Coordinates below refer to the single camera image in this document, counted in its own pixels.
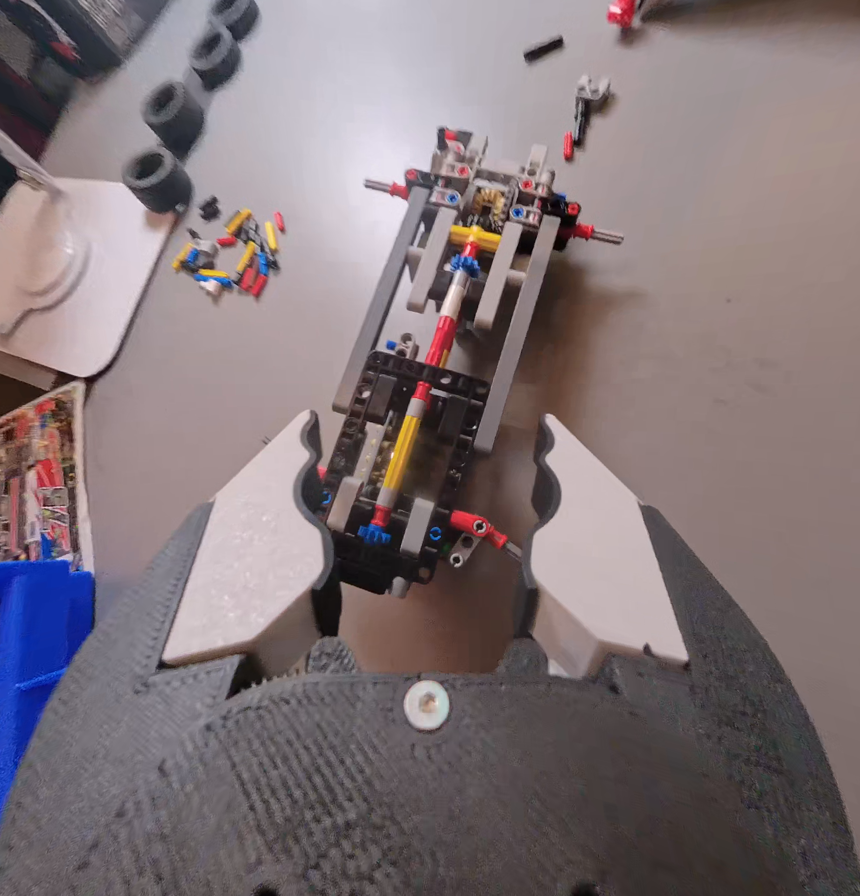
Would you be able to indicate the red lego pin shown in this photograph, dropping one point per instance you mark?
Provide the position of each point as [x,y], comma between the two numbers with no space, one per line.
[568,145]

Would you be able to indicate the black rubber tyre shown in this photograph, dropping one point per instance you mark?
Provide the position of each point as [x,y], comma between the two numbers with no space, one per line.
[218,56]
[176,119]
[160,183]
[239,15]

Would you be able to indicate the black lego pin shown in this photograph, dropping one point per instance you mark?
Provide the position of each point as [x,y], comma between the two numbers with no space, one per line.
[580,124]

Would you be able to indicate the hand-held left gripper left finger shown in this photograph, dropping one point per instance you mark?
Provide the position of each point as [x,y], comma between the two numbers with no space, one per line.
[248,546]

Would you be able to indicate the blue plastic bin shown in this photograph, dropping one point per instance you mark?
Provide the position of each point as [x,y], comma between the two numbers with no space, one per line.
[38,630]

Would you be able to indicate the black lego beam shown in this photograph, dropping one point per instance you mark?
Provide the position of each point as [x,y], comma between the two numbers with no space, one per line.
[543,49]

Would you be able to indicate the lego car chassis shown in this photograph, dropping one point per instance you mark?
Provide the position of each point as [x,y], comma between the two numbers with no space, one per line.
[402,448]

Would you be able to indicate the colourful instruction booklet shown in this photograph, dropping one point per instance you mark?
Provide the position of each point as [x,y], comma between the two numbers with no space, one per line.
[31,476]

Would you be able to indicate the grey lego connector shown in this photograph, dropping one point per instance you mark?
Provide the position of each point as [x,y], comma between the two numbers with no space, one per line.
[595,88]

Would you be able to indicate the dark printed box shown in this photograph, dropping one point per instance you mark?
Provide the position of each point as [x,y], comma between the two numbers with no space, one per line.
[73,31]

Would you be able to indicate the white monitor stand base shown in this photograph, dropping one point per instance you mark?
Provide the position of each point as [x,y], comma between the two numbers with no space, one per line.
[108,280]

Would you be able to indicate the red lego part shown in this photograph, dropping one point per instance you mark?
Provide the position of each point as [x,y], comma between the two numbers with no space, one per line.
[622,10]

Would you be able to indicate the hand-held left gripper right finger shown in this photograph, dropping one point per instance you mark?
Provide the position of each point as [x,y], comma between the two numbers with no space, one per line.
[598,560]

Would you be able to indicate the pile of small lego pieces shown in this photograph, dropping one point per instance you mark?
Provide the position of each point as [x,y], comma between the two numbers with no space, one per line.
[251,255]

